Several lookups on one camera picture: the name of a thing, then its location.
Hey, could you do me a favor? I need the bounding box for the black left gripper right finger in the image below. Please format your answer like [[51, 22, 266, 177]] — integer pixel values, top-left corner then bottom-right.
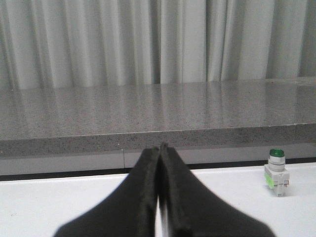
[[159, 143, 274, 237]]

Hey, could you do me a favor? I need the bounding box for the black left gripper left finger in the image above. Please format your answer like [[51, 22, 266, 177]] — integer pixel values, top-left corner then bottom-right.
[[55, 148, 159, 237]]

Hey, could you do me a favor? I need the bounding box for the grey stone counter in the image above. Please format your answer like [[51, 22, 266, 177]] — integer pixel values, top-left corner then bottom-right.
[[0, 77, 316, 175]]

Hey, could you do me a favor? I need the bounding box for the grey pleated curtain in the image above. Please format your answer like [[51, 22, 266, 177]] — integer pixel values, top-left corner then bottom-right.
[[0, 0, 316, 90]]

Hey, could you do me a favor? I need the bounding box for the green pushbutton switch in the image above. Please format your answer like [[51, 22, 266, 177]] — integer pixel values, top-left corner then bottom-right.
[[264, 149, 290, 197]]

